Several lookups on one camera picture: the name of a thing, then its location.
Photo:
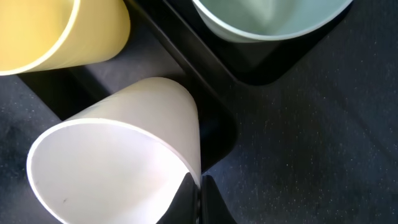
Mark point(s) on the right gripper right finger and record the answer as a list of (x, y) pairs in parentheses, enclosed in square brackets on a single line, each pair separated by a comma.
[(213, 208)]

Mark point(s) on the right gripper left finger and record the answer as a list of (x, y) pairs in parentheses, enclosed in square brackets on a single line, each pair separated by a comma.
[(186, 205)]

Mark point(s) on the white cup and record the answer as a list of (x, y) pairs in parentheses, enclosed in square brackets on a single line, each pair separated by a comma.
[(109, 168)]

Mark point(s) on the yellow cup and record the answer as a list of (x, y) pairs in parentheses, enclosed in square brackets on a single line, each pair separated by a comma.
[(46, 28)]

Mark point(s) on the black tray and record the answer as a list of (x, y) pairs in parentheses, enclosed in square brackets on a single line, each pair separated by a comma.
[(149, 56)]

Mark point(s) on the green cup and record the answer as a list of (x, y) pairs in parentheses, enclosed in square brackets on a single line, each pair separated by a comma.
[(267, 15)]

